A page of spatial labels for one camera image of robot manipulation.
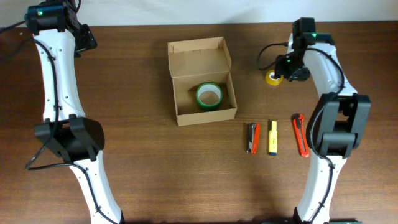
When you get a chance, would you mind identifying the small yellow tape roll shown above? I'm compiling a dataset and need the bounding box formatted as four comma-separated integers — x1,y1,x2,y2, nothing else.
265,70,283,86

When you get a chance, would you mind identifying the orange utility knife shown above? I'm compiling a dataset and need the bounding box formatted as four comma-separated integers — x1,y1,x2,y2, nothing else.
292,113,310,158

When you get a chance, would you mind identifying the yellow highlighter pen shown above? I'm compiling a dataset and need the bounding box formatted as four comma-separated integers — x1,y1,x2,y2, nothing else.
268,121,278,156

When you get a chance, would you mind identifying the red black stapler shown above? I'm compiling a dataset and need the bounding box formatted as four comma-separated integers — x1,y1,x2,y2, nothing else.
246,123,261,154

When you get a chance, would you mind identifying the green tape roll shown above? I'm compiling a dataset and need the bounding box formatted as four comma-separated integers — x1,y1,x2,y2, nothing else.
195,82,223,111

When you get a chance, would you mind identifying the brown cardboard box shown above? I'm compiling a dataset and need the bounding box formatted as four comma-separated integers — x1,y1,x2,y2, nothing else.
167,37,238,126

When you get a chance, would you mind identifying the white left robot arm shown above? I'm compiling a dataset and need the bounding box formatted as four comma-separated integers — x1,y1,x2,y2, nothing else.
25,1,125,223

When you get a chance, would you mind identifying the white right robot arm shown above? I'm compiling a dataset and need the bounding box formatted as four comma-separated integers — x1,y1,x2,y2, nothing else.
275,17,371,223

